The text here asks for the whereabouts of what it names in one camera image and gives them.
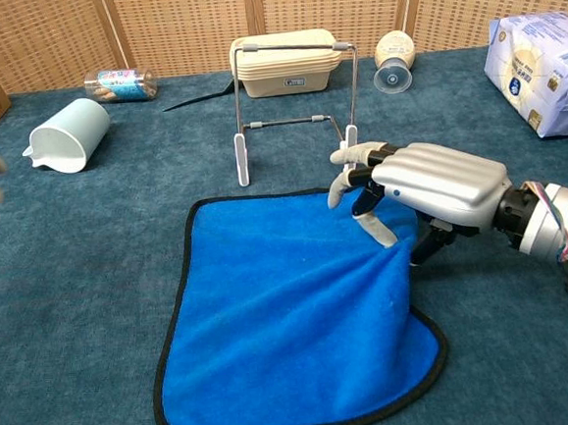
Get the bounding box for teal table cloth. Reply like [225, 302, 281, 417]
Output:
[0, 39, 568, 425]

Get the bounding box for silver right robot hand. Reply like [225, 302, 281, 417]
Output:
[322, 130, 519, 274]

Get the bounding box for pale blue plastic mug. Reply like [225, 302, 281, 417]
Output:
[18, 95, 116, 178]

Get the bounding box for blue microfibre towel black trim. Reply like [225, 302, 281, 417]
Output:
[136, 178, 454, 425]

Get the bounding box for cream squeeze bottle clear cap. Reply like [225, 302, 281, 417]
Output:
[368, 28, 420, 96]

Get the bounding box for clear snack jar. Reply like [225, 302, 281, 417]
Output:
[82, 64, 159, 107]

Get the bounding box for cream plastic lunch box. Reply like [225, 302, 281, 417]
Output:
[228, 27, 345, 101]

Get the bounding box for woven bamboo folding screen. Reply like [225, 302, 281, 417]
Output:
[0, 0, 568, 96]

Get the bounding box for pale purple tissue pack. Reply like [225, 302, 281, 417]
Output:
[479, 10, 568, 144]

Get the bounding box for metal wire rack white feet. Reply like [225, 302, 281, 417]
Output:
[225, 36, 369, 188]

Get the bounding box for thin black strip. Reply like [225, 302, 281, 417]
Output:
[160, 77, 238, 113]

